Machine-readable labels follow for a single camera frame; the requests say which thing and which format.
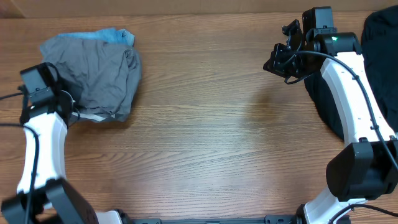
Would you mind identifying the black garment pile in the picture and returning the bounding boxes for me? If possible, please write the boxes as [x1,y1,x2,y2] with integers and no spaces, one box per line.
[304,6,397,139]

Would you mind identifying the grey shorts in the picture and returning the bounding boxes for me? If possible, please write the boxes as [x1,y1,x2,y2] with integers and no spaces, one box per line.
[40,37,142,123]

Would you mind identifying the folded blue denim jeans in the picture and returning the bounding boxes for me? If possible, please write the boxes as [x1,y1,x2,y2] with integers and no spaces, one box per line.
[58,28,135,47]

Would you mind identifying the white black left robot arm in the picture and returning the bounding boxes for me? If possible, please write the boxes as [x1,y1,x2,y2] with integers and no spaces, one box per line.
[1,91,99,223]

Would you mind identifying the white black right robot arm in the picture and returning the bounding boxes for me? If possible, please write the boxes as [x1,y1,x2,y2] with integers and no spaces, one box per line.
[264,18,397,223]

